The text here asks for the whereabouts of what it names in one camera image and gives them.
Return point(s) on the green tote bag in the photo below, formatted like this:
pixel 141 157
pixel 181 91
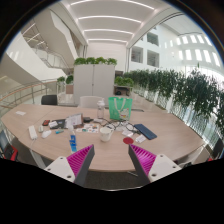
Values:
pixel 120 108

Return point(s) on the clear blue-labelled water bottle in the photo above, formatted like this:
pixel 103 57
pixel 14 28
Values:
pixel 72 140

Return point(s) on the white printed booklet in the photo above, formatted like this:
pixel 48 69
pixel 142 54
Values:
pixel 74 120

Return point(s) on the black power bank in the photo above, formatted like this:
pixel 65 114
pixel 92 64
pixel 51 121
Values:
pixel 88 119

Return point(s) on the flat round red coaster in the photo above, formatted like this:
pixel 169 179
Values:
pixel 128 140

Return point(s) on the white marbled cup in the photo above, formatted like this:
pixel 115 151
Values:
pixel 106 134

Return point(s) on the red chair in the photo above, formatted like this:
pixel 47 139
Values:
pixel 8 151

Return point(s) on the clear shaker bottle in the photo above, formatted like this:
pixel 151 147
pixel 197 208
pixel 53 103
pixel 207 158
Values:
pixel 100 108

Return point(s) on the black notebook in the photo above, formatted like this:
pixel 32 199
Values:
pixel 61 123

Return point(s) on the black chair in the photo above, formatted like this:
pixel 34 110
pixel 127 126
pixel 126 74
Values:
pixel 49 99

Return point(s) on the white card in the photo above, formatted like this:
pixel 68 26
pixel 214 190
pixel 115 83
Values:
pixel 53 124

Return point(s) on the ceiling light strips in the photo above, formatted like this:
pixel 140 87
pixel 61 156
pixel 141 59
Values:
pixel 106 17

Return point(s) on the colourful sticker sheet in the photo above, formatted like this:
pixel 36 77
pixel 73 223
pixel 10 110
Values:
pixel 88 128

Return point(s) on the row of green plants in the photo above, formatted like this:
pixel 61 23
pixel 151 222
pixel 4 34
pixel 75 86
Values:
pixel 186 90

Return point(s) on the green plants atop cabinet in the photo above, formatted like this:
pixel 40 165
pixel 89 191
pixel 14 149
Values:
pixel 95 60

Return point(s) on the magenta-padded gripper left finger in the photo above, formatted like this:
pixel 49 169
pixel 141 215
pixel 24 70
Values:
pixel 78 160

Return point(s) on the white computer mouse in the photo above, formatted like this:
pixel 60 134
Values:
pixel 46 134

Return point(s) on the white charger block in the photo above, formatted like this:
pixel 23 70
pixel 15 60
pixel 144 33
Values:
pixel 98 120

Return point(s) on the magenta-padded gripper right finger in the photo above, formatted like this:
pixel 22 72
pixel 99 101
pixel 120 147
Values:
pixel 145 159

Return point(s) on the white chair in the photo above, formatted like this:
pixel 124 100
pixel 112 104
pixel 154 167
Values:
pixel 195 156
pixel 90 101

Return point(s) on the small white device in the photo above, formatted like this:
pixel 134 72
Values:
pixel 40 128

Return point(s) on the small teal tube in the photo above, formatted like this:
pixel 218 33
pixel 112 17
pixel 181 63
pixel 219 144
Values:
pixel 59 131

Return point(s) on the white paper slip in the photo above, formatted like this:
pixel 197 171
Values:
pixel 20 113

